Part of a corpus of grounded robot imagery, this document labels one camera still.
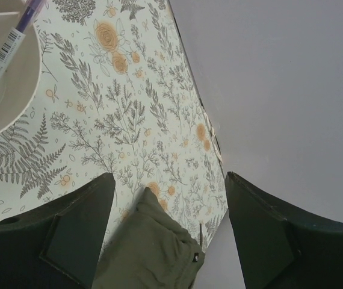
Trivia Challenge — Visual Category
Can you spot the white round divided organizer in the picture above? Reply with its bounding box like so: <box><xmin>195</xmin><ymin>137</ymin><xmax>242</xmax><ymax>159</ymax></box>
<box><xmin>0</xmin><ymin>12</ymin><xmax>42</xmax><ymax>133</ymax></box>

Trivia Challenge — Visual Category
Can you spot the olive green folded cloth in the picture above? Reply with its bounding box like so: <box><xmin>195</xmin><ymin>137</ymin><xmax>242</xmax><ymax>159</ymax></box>
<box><xmin>92</xmin><ymin>188</ymin><xmax>205</xmax><ymax>288</ymax></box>

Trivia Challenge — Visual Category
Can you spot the purple gel pen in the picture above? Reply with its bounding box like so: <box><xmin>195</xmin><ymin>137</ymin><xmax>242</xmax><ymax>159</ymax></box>
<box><xmin>0</xmin><ymin>0</ymin><xmax>46</xmax><ymax>80</ymax></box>

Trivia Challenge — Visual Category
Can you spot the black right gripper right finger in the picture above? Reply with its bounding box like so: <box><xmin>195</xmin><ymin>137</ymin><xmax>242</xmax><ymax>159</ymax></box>
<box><xmin>225</xmin><ymin>172</ymin><xmax>343</xmax><ymax>288</ymax></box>

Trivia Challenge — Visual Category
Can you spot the floral patterned table mat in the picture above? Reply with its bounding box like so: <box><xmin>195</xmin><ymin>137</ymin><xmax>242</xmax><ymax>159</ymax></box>
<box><xmin>0</xmin><ymin>1</ymin><xmax>227</xmax><ymax>269</ymax></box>

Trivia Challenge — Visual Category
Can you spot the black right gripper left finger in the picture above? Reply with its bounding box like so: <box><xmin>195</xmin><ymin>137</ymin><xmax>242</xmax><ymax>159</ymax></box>
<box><xmin>0</xmin><ymin>173</ymin><xmax>116</xmax><ymax>288</ymax></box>

